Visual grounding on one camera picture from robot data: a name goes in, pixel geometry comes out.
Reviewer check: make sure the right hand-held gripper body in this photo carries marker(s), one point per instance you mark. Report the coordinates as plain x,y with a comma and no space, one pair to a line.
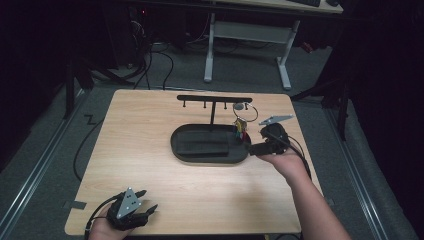
276,138

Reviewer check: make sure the black rectangular wallet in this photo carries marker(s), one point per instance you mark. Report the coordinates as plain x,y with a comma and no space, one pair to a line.
202,144

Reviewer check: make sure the black keyboard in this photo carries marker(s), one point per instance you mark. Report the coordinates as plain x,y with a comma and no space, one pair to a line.
305,2

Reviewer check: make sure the metal floor rail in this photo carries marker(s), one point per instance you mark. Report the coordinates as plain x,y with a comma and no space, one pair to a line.
36,170
358,173

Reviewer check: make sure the red object under desk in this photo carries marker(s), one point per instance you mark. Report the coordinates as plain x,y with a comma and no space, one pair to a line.
307,47

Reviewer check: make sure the person's right hand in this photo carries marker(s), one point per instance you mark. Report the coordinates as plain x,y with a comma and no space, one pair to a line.
288,165

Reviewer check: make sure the person's left hand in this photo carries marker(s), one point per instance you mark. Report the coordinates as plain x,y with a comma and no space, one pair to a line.
105,231

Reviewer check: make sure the white desk with metal legs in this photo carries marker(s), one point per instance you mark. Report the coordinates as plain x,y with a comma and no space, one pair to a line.
248,32

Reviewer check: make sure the black computer mouse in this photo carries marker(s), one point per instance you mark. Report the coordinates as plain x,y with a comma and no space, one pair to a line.
332,2

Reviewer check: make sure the black tape piece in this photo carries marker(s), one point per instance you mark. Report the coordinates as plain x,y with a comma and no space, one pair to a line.
78,205

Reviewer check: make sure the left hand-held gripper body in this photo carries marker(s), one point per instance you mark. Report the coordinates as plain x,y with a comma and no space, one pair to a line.
128,210

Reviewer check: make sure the dark computer tower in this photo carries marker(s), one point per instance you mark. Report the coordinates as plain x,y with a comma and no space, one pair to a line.
128,33

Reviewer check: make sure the black key rack with tray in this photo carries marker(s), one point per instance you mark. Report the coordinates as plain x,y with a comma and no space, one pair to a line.
206,159

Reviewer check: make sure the grey round table grommet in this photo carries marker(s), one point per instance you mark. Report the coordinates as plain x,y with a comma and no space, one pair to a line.
238,106

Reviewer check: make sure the black metal stand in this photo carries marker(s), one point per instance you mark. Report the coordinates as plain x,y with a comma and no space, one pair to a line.
340,100
71,86

